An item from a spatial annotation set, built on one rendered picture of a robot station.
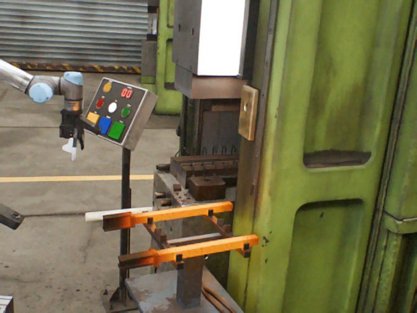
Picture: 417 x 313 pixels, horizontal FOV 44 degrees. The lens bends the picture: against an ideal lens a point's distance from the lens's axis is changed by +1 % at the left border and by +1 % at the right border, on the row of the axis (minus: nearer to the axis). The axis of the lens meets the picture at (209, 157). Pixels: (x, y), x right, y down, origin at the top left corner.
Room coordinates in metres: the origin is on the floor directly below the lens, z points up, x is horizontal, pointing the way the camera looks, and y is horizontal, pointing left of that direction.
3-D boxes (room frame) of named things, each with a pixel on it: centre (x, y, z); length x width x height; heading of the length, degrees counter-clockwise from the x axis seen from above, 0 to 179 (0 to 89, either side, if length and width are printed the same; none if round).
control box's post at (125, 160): (2.40, 0.41, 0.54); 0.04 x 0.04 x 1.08; 23
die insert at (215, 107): (2.00, -0.12, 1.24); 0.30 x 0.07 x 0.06; 113
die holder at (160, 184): (1.96, -0.10, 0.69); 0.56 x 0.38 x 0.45; 113
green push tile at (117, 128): (2.25, 0.43, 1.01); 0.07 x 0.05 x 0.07; 48
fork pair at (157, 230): (1.41, 0.03, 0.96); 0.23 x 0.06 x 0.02; 117
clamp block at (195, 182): (1.78, 0.00, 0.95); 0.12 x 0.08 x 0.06; 113
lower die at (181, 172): (2.00, -0.07, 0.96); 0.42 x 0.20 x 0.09; 113
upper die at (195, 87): (2.00, -0.07, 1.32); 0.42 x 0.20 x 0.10; 113
